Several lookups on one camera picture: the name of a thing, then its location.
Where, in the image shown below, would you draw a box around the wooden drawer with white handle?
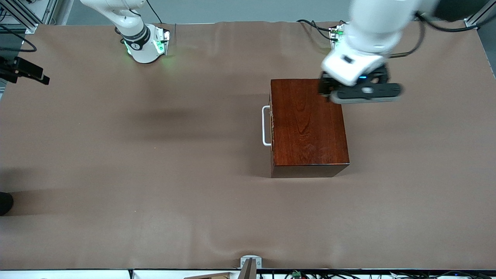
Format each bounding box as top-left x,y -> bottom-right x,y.
262,93 -> 275,155

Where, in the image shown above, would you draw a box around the dark wooden drawer cabinet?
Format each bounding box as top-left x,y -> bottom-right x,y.
269,78 -> 350,179

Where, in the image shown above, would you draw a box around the black round object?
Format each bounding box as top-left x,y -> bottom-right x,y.
0,192 -> 14,216

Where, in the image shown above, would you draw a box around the brown table cloth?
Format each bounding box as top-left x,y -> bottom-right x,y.
0,21 -> 496,270

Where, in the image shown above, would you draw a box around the grey metal table clamp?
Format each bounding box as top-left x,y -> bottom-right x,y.
238,255 -> 262,279

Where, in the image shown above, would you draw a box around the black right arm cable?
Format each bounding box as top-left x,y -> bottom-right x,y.
0,25 -> 38,52

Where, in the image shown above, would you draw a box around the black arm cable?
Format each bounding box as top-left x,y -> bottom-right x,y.
0,25 -> 38,52
389,12 -> 470,59

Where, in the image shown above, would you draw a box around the aluminium frame profile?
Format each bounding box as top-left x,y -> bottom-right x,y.
464,4 -> 489,28
0,0 -> 59,34

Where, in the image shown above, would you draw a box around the black base cables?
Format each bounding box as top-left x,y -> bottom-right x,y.
296,19 -> 336,41

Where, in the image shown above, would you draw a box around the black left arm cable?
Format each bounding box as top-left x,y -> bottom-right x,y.
389,12 -> 470,59

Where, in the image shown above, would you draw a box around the black cable behind base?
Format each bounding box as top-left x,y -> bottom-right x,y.
145,0 -> 164,24

